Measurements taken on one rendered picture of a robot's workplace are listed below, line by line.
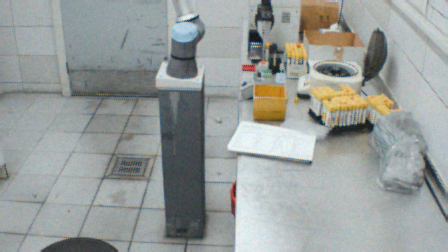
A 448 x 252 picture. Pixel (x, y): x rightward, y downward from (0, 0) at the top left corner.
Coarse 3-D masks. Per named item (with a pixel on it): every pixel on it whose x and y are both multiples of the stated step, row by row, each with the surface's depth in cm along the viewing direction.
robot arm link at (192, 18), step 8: (176, 0) 235; (184, 0) 235; (176, 8) 237; (184, 8) 236; (192, 8) 239; (184, 16) 237; (192, 16) 237; (200, 24) 242; (200, 32) 239; (200, 40) 247
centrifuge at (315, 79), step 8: (312, 64) 232; (320, 64) 232; (328, 64) 234; (336, 64) 234; (344, 64) 233; (352, 64) 233; (312, 72) 223; (352, 72) 230; (360, 72) 225; (304, 80) 232; (312, 80) 220; (320, 80) 217; (328, 80) 217; (336, 80) 216; (344, 80) 216; (352, 80) 216; (360, 80) 217; (304, 88) 225; (336, 88) 218; (352, 88) 216; (360, 88) 219; (304, 96) 226
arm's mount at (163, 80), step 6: (162, 66) 245; (198, 66) 250; (162, 72) 239; (198, 72) 243; (156, 78) 233; (162, 78) 233; (168, 78) 233; (174, 78) 234; (192, 78) 236; (198, 78) 236; (156, 84) 234; (162, 84) 234; (168, 84) 234; (174, 84) 234; (180, 84) 234; (186, 84) 233; (192, 84) 233; (198, 84) 233
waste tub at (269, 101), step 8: (256, 88) 214; (264, 88) 214; (272, 88) 214; (280, 88) 214; (256, 96) 216; (264, 96) 216; (272, 96) 216; (280, 96) 215; (256, 104) 204; (264, 104) 203; (272, 104) 203; (280, 104) 203; (256, 112) 205; (264, 112) 205; (272, 112) 205; (280, 112) 205
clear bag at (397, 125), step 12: (384, 120) 180; (396, 120) 175; (408, 120) 173; (372, 132) 188; (384, 132) 180; (396, 132) 175; (408, 132) 173; (420, 132) 173; (372, 144) 188; (384, 144) 179; (420, 144) 173
